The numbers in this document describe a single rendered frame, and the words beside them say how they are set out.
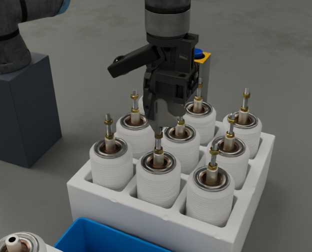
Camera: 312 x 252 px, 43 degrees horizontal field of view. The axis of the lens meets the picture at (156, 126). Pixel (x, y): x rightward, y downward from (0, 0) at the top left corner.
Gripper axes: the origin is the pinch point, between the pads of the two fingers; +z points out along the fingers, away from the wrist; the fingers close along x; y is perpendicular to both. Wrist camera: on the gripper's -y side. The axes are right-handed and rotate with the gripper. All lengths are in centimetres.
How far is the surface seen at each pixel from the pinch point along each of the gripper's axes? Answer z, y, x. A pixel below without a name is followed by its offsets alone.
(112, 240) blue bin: 25.7, -5.7, -10.8
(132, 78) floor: 34, -44, 74
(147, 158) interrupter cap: 9.0, -1.9, -0.1
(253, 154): 17.1, 17.1, 21.1
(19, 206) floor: 34, -39, -5
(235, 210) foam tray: 16.4, 18.0, 0.3
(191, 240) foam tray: 20.2, 11.5, -7.9
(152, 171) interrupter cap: 8.9, 0.7, -3.4
